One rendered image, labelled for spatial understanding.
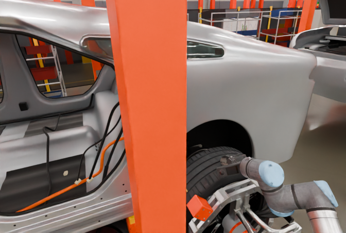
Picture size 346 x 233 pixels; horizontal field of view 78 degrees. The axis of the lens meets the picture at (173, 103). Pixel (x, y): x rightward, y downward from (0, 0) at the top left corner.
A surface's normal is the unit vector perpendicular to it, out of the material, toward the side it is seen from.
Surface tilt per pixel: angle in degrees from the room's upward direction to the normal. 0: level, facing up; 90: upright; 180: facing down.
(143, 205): 90
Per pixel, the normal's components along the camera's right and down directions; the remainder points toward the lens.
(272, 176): 0.26, -0.19
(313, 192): -0.62, -0.50
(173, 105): 0.38, 0.36
